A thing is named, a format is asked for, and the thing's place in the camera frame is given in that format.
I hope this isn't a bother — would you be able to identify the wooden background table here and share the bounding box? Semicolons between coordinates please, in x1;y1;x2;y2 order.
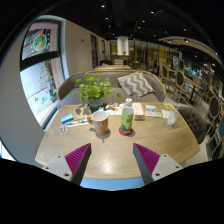
93;64;133;72

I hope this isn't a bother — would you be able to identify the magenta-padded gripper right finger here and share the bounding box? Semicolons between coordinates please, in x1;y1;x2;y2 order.
132;143;184;186

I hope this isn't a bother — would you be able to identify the clear bottle with green label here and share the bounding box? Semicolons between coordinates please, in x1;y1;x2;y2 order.
120;97;135;134

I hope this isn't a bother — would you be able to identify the blue and white small packet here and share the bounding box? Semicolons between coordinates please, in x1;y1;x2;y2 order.
145;104;158;113

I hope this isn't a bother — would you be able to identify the brown paper cup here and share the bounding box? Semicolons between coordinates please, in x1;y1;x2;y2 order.
86;110;110;136

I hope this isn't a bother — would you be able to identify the flat round red coaster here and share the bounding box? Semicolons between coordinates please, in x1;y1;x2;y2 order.
118;125;134;137

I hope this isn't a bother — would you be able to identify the group of ceiling lights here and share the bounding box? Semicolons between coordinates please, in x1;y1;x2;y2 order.
99;2;223;58

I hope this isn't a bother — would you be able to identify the green potted plant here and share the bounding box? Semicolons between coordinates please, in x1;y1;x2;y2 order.
72;71;123;113

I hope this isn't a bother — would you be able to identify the grey chevron cushion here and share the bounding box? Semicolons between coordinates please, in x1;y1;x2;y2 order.
116;70;155;98

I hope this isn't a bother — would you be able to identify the group of dining chairs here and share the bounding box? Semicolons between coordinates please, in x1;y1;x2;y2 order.
158;61;224;161

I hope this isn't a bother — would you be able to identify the dark tufted armchair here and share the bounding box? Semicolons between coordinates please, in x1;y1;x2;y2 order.
178;104;208;145

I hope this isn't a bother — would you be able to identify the blue flat packet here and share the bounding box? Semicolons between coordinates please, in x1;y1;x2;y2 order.
59;112;75;125

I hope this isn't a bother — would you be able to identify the white and orange box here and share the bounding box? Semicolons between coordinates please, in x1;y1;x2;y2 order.
132;102;147;121

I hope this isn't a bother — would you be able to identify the grey curved sofa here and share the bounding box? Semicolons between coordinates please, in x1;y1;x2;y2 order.
56;69;167;109

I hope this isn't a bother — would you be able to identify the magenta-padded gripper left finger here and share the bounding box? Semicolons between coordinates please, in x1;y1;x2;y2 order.
41;143;92;186

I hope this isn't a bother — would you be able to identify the white paper slip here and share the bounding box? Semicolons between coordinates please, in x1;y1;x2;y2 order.
145;110;163;118

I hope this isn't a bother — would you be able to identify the window with holiday stickers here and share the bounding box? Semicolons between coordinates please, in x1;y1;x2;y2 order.
19;19;66;129

